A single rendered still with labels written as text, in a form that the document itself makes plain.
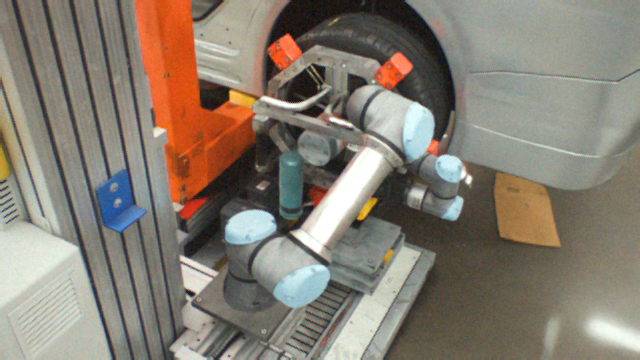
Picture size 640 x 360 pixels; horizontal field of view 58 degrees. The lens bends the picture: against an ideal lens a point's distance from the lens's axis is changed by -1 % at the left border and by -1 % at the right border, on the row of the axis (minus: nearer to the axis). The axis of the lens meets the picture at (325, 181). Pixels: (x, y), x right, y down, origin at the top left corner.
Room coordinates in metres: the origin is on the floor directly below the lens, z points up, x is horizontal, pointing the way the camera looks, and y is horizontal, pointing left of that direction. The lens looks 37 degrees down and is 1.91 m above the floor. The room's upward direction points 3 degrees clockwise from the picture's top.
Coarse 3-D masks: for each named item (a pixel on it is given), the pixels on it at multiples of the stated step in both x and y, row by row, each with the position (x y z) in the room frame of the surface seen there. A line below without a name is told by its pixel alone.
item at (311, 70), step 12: (300, 72) 1.92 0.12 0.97; (312, 72) 1.90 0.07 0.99; (288, 84) 1.92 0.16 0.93; (300, 84) 1.99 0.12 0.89; (312, 84) 2.09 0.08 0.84; (288, 96) 1.92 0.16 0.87; (300, 96) 1.92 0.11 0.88; (348, 96) 1.84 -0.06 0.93; (312, 108) 2.05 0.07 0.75; (324, 108) 1.87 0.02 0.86; (300, 132) 1.92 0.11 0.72; (336, 156) 1.91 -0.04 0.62; (336, 168) 1.84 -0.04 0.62
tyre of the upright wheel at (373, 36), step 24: (336, 24) 1.91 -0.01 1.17; (360, 24) 1.90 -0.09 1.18; (384, 24) 1.92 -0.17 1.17; (336, 48) 1.83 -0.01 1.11; (360, 48) 1.79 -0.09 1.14; (384, 48) 1.77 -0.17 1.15; (408, 48) 1.83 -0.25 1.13; (432, 72) 1.82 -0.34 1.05; (408, 96) 1.71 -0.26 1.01; (432, 96) 1.74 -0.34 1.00
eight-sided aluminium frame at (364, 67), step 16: (320, 48) 1.81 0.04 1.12; (304, 64) 1.79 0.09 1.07; (320, 64) 1.77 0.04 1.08; (336, 64) 1.74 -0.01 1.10; (352, 64) 1.72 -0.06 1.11; (368, 64) 1.71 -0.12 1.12; (272, 80) 1.84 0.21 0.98; (288, 80) 1.82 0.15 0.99; (368, 80) 1.69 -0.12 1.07; (272, 96) 1.85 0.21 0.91; (272, 128) 1.85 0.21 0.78; (288, 144) 1.84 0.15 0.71; (304, 160) 1.83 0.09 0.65; (304, 176) 1.78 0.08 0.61; (320, 176) 1.77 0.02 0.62; (336, 176) 1.78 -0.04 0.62
